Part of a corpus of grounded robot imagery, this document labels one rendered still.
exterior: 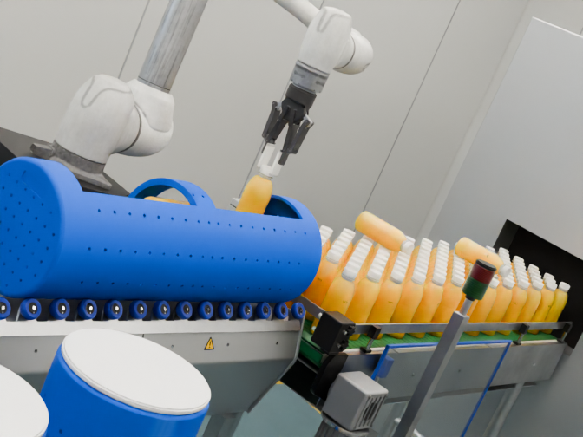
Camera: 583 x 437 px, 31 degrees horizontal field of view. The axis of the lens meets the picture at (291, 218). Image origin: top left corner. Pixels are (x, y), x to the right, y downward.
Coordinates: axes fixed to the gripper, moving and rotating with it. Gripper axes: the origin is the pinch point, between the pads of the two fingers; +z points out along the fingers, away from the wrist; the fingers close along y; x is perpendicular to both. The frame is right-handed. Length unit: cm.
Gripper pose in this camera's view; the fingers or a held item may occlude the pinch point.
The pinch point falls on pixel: (271, 160)
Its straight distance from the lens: 267.8
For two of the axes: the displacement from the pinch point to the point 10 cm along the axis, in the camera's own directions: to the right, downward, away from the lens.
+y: 7.0, 4.5, -5.6
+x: 5.9, 0.8, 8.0
